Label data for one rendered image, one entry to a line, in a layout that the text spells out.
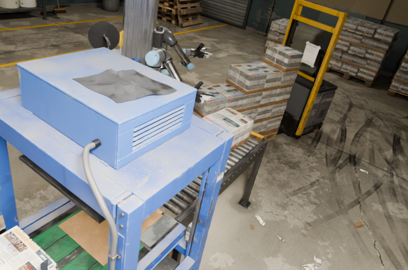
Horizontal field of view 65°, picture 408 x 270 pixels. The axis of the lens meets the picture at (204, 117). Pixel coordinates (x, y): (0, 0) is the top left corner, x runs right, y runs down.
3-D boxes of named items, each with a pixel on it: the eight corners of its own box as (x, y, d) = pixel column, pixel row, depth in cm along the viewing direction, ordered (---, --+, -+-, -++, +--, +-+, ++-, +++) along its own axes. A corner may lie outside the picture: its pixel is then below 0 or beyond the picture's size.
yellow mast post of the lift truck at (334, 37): (292, 132, 468) (337, 11, 384) (297, 131, 474) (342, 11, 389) (297, 136, 462) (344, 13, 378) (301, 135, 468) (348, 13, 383)
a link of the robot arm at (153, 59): (159, 107, 291) (167, 50, 265) (150, 113, 278) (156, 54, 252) (149, 103, 294) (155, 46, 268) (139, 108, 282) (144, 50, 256)
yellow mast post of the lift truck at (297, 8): (261, 111, 511) (295, -2, 427) (265, 110, 516) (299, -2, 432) (265, 114, 505) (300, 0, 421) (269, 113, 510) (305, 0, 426)
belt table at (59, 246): (112, 186, 225) (112, 175, 220) (184, 238, 197) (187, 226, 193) (11, 249, 171) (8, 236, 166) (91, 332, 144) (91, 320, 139)
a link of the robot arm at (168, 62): (159, 49, 281) (185, 97, 288) (152, 51, 272) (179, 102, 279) (168, 43, 274) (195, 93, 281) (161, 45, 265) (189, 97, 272)
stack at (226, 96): (178, 146, 404) (187, 87, 364) (243, 128, 472) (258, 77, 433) (195, 164, 378) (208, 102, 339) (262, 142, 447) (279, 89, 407)
